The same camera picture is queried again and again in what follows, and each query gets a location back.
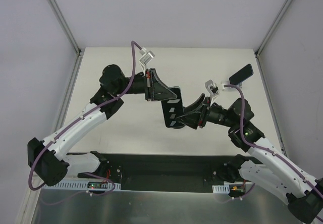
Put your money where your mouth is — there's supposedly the black round-base phone holder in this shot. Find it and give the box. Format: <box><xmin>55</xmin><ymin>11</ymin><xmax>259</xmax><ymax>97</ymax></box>
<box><xmin>172</xmin><ymin>125</ymin><xmax>186</xmax><ymax>130</ymax></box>

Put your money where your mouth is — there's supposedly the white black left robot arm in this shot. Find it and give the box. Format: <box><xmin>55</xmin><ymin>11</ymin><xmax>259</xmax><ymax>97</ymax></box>
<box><xmin>27</xmin><ymin>64</ymin><xmax>177</xmax><ymax>186</ymax></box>

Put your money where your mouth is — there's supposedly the right aluminium frame post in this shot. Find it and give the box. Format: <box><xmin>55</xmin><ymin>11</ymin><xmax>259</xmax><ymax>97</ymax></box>
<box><xmin>254</xmin><ymin>0</ymin><xmax>294</xmax><ymax>58</ymax></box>

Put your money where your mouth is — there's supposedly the teal smartphone black screen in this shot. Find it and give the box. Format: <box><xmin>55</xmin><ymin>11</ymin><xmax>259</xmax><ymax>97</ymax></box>
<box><xmin>161</xmin><ymin>86</ymin><xmax>183</xmax><ymax>128</ymax></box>

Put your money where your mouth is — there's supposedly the left white cable duct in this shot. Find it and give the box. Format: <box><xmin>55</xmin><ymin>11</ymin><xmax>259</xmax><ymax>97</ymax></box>
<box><xmin>42</xmin><ymin>180</ymin><xmax>121</xmax><ymax>191</ymax></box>

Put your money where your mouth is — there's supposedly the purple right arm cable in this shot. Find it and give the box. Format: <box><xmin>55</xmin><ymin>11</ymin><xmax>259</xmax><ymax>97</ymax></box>
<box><xmin>222</xmin><ymin>84</ymin><xmax>323</xmax><ymax>224</ymax></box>

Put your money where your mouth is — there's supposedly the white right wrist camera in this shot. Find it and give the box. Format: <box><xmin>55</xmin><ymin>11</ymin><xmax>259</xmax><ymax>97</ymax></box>
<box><xmin>204</xmin><ymin>80</ymin><xmax>220</xmax><ymax>105</ymax></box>

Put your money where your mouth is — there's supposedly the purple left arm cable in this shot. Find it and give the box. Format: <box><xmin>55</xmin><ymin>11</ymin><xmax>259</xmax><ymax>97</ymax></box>
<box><xmin>28</xmin><ymin>41</ymin><xmax>146</xmax><ymax>197</ymax></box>

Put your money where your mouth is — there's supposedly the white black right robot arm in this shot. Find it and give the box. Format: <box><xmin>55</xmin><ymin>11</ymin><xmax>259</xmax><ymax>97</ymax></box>
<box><xmin>176</xmin><ymin>95</ymin><xmax>322</xmax><ymax>223</ymax></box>

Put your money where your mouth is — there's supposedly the white folding phone stand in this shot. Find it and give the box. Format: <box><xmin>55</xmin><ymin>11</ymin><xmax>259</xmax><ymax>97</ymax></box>
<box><xmin>220</xmin><ymin>81</ymin><xmax>242</xmax><ymax>91</ymax></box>

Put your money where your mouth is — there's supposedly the blue smartphone black screen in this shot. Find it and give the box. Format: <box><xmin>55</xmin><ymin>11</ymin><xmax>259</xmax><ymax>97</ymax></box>
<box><xmin>229</xmin><ymin>64</ymin><xmax>253</xmax><ymax>85</ymax></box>

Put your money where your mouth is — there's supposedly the left aluminium frame post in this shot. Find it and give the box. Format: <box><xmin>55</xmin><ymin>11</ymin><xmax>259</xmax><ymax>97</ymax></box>
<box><xmin>47</xmin><ymin>0</ymin><xmax>82</xmax><ymax>56</ymax></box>

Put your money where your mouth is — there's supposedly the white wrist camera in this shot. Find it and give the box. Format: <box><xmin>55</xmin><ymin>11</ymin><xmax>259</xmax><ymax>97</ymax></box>
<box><xmin>139</xmin><ymin>47</ymin><xmax>155</xmax><ymax>73</ymax></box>
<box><xmin>204</xmin><ymin>80</ymin><xmax>220</xmax><ymax>105</ymax></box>

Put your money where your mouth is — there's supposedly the right white cable duct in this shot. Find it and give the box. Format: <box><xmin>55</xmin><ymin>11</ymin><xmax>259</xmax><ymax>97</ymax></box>
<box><xmin>212</xmin><ymin>184</ymin><xmax>230</xmax><ymax>194</ymax></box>

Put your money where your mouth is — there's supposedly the white cable duct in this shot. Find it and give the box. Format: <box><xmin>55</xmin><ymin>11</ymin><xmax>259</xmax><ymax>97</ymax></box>
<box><xmin>42</xmin><ymin>180</ymin><xmax>121</xmax><ymax>191</ymax></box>
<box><xmin>212</xmin><ymin>184</ymin><xmax>230</xmax><ymax>194</ymax></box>

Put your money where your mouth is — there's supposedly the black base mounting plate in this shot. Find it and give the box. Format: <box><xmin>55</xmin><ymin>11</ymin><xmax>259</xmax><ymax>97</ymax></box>
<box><xmin>75</xmin><ymin>153</ymin><xmax>260</xmax><ymax>193</ymax></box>

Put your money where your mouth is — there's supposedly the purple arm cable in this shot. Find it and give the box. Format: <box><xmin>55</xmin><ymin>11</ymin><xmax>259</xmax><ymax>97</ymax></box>
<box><xmin>222</xmin><ymin>84</ymin><xmax>323</xmax><ymax>224</ymax></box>
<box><xmin>28</xmin><ymin>41</ymin><xmax>146</xmax><ymax>197</ymax></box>

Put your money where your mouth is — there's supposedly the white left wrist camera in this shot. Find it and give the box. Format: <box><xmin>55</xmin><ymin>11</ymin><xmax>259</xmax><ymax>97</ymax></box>
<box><xmin>139</xmin><ymin>47</ymin><xmax>155</xmax><ymax>73</ymax></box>

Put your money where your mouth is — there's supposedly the aluminium frame post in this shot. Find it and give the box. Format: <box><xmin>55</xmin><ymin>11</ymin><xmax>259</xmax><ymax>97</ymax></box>
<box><xmin>47</xmin><ymin>0</ymin><xmax>82</xmax><ymax>56</ymax></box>
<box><xmin>254</xmin><ymin>0</ymin><xmax>294</xmax><ymax>58</ymax></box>

